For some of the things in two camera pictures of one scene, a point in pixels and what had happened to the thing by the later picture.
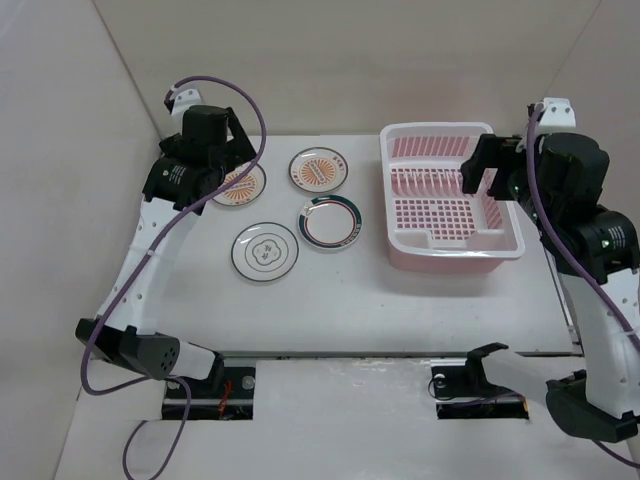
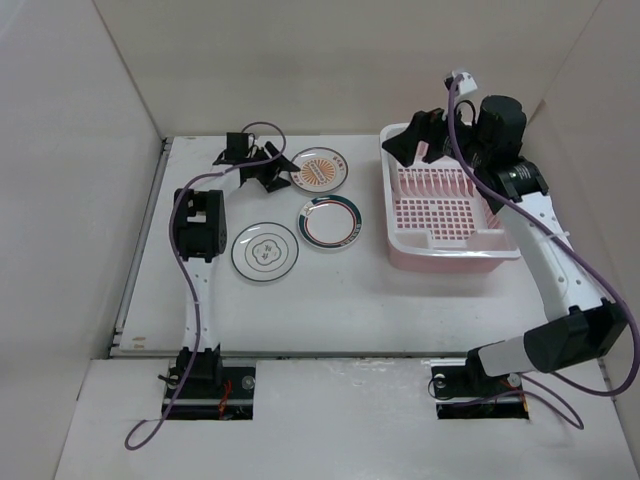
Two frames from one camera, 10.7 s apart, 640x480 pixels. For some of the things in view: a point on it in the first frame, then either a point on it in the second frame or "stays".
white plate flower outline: x=265 y=251 stays
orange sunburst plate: x=318 y=169 stays
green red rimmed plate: x=330 y=222 stays
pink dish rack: x=432 y=226 stays
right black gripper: x=485 y=155 to x=429 y=125
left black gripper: x=238 y=148 to x=272 y=180
